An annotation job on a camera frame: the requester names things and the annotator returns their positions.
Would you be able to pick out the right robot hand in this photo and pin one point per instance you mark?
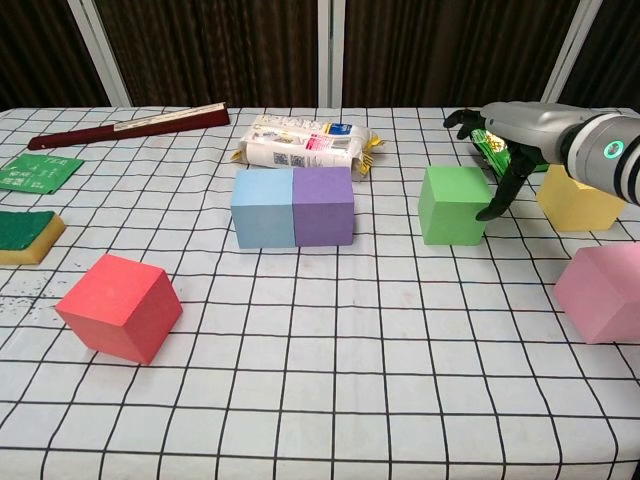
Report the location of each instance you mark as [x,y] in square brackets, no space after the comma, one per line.
[530,130]

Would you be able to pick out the green foam cube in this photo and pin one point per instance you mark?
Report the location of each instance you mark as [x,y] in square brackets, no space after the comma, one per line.
[452,205]

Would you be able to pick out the pink foam cube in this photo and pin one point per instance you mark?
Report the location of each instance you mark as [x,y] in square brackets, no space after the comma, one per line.
[605,295]

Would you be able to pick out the light blue foam cube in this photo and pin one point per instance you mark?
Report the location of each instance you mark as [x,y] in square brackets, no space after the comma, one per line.
[262,207]

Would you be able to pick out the red foam cube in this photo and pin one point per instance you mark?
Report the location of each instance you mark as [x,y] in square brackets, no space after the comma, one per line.
[117,305]

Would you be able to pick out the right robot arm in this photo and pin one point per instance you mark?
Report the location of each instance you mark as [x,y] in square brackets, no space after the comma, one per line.
[605,155]

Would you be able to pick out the yellow foam cube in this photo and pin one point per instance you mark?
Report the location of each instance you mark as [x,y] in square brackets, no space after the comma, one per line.
[575,207]

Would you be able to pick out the purple foam cube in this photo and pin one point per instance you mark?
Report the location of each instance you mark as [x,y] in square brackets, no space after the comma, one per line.
[322,207]

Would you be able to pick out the green orange snack bag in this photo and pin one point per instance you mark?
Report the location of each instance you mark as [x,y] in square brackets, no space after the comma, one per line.
[492,150]

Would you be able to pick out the dark brown partition panel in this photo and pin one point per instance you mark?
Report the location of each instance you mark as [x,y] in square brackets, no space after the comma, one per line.
[215,50]
[440,50]
[615,50]
[40,50]

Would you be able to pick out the white biscuit package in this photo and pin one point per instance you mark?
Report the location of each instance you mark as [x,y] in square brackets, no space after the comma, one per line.
[305,145]

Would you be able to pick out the dark red folded fan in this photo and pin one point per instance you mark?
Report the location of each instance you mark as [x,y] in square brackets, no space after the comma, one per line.
[130,127]

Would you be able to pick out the green sachet packet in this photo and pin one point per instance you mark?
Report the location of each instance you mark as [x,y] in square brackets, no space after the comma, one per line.
[37,172]

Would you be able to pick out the green yellow sponge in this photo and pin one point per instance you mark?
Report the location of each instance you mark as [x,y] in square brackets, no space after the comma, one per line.
[25,235]

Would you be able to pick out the grey partition post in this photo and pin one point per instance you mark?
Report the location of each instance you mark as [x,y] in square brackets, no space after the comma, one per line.
[101,55]
[571,55]
[330,50]

